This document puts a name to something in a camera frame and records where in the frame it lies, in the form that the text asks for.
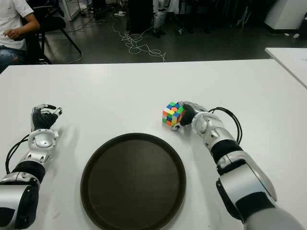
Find grey folded metal stand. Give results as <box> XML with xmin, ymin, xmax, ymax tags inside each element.
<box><xmin>237</xmin><ymin>6</ymin><xmax>252</xmax><ymax>27</ymax></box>

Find dark brown round plate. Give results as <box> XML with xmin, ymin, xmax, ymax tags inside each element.
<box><xmin>80</xmin><ymin>133</ymin><xmax>187</xmax><ymax>230</ymax></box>

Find seated person in white shirt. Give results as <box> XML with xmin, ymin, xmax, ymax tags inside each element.
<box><xmin>0</xmin><ymin>0</ymin><xmax>41</xmax><ymax>71</ymax></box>

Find black office chair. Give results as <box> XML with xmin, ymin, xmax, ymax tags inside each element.
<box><xmin>21</xmin><ymin>0</ymin><xmax>83</xmax><ymax>65</ymax></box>

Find silver humanoid robot legs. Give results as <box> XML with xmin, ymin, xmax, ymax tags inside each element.
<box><xmin>153</xmin><ymin>0</ymin><xmax>170</xmax><ymax>38</ymax></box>

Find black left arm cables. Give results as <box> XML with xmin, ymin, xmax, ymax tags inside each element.
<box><xmin>5</xmin><ymin>134</ymin><xmax>31</xmax><ymax>173</ymax></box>

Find tangled white floor cable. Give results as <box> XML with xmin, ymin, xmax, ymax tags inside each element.
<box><xmin>111</xmin><ymin>11</ymin><xmax>167</xmax><ymax>63</ymax></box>

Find multicoloured Rubik's cube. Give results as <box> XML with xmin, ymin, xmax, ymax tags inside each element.
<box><xmin>162</xmin><ymin>101</ymin><xmax>185</xmax><ymax>126</ymax></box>

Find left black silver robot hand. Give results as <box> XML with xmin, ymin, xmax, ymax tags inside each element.
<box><xmin>31</xmin><ymin>103</ymin><xmax>63</xmax><ymax>132</ymax></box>

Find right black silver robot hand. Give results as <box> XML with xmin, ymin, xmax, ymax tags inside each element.
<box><xmin>170</xmin><ymin>101</ymin><xmax>208</xmax><ymax>131</ymax></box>

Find white framed display cabinet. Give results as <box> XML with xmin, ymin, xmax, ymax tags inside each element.
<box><xmin>59</xmin><ymin>0</ymin><xmax>81</xmax><ymax>21</ymax></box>

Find white side table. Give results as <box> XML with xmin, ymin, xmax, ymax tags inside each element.
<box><xmin>265</xmin><ymin>47</ymin><xmax>307</xmax><ymax>88</ymax></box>

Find white cabinet with black base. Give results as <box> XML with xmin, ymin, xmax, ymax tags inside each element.
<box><xmin>264</xmin><ymin>0</ymin><xmax>307</xmax><ymax>40</ymax></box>

